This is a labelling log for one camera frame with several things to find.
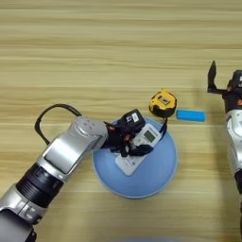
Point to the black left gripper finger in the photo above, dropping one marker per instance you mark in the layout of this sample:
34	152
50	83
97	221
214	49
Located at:
141	149

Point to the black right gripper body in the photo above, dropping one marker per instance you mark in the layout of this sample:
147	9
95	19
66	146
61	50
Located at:
233	99

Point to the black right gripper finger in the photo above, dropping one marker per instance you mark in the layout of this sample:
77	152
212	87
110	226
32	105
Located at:
212	75

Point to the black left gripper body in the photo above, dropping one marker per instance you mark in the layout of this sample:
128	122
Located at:
116	137

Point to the white remote control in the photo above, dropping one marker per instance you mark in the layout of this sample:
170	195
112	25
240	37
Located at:
149	136

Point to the round blue plate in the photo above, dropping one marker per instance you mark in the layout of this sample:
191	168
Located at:
151	173

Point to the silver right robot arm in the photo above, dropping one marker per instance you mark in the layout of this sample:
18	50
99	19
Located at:
234	132

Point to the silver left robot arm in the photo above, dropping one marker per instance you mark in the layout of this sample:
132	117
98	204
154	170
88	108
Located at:
66	148

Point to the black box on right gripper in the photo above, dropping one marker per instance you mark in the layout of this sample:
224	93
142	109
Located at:
238	80

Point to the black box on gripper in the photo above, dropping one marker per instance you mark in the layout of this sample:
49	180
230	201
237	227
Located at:
238	80
132	119

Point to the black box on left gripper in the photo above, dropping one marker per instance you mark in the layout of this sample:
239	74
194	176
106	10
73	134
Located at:
132	119

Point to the blue rectangular block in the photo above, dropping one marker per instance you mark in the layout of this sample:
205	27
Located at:
190	115

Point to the yellow black tape measure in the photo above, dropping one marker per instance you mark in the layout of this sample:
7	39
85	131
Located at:
162	102

